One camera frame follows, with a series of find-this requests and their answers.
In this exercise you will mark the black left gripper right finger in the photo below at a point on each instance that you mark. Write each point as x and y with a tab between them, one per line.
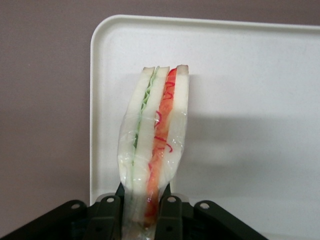
172	220

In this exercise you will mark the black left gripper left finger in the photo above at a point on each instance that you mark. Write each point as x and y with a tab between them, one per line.
106	220

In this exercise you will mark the plastic triangle sandwich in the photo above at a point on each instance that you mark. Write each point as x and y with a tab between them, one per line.
152	137

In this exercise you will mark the cream plastic tray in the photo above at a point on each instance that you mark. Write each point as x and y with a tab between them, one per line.
237	100

